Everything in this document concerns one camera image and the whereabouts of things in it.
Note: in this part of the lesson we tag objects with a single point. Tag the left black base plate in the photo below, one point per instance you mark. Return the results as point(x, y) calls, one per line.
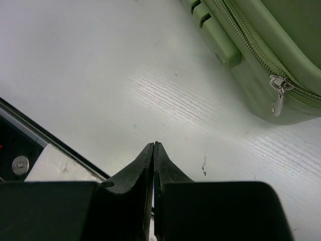
point(19, 153)

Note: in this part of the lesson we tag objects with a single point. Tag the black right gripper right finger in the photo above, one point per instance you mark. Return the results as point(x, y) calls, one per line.
point(232, 210)

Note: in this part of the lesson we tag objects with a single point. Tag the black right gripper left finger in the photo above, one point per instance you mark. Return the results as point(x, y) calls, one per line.
point(116, 209)

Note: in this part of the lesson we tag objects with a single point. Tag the green hard-shell suitcase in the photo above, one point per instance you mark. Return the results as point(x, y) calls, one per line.
point(272, 49)

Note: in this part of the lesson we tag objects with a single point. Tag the aluminium rail front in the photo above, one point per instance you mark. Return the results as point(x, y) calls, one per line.
point(43, 137)

